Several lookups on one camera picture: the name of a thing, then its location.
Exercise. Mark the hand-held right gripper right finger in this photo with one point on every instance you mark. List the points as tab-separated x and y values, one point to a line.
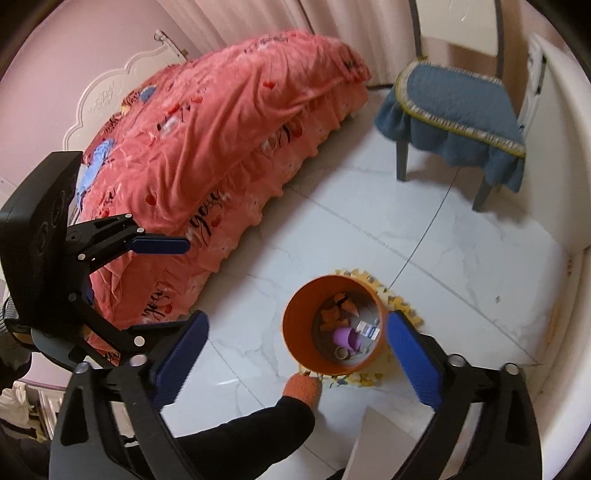
413	364

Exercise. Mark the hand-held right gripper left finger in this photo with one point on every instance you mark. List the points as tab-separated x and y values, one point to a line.
180	364

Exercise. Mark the beige tape roll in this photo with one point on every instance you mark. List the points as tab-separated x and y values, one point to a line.
341	354

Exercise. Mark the yellow puzzle floor mat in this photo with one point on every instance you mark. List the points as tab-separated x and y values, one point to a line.
401	300

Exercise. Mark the orange sock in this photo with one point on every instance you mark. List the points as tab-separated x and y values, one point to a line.
302	390

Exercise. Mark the white cloth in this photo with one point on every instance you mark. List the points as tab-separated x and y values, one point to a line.
14	400

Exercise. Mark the purple cup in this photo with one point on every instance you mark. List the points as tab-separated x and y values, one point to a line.
346	339

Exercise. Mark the blue seat cushion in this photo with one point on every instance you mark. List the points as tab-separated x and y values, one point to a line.
452	101

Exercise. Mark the pink printed blanket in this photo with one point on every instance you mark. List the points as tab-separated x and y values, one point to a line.
231	115

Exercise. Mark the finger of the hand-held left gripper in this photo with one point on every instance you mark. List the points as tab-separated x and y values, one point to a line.
134	339
159	244

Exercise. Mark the orange peel piece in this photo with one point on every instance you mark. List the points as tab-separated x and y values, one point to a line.
345	304
328	319

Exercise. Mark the orange round bin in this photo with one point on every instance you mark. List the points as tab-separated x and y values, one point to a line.
295	332

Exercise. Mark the white and grey chair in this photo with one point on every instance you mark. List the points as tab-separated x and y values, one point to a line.
461	23

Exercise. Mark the white flat panel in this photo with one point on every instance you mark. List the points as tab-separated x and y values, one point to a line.
374	443

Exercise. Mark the small white and blue carton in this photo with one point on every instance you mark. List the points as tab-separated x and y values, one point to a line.
369	328

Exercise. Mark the white bed headboard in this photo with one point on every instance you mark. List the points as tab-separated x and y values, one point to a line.
106	87

